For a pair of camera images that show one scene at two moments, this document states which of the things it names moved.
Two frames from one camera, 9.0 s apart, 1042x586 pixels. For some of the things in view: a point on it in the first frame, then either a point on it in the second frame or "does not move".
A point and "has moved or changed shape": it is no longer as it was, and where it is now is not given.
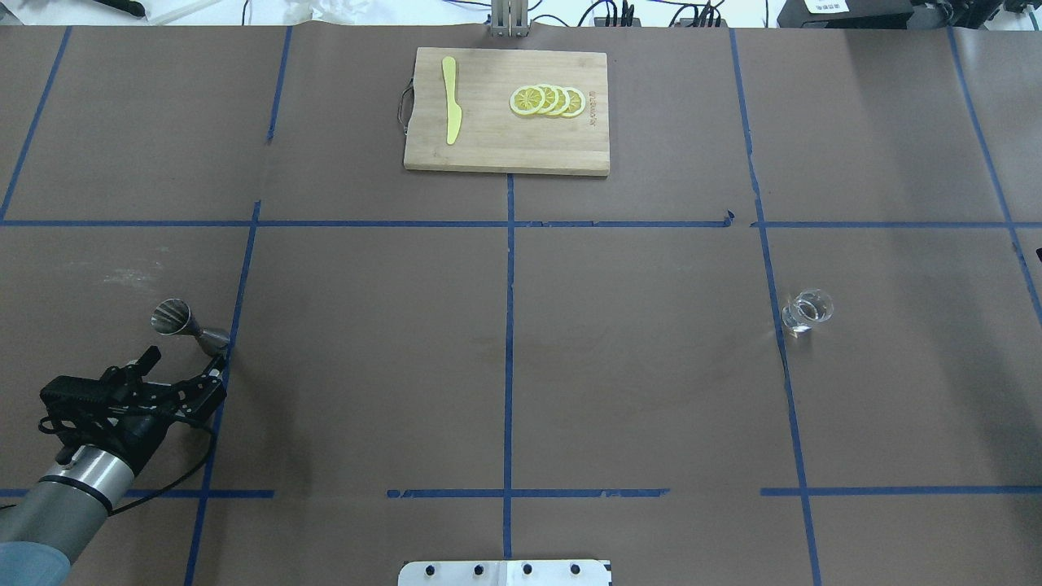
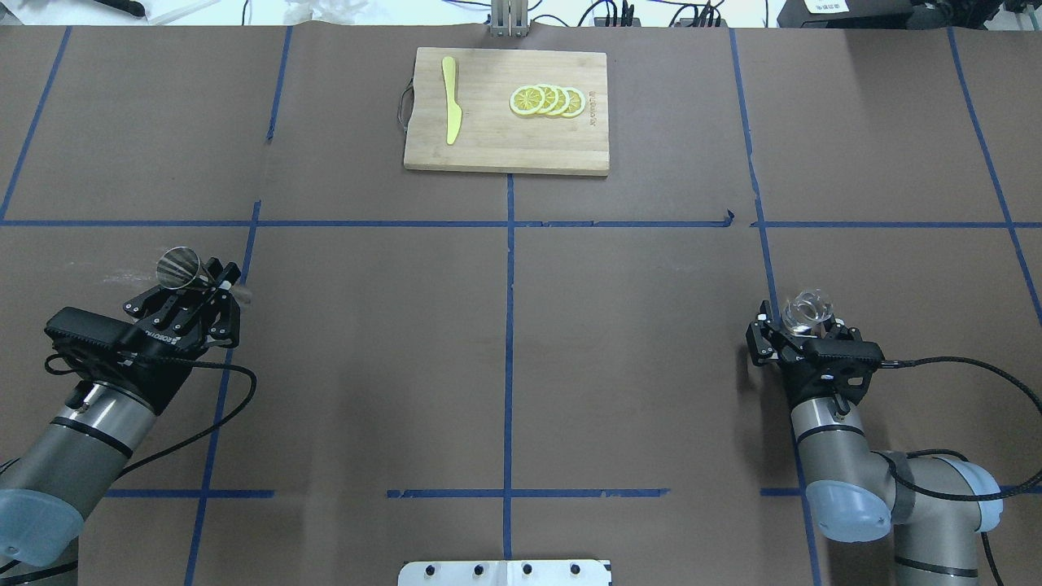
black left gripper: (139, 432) to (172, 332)
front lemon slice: (527, 100) does not move
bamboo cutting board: (492, 136) does not move
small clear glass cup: (805, 309) does not move
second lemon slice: (551, 98) does not move
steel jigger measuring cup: (172, 317) has moved or changed shape
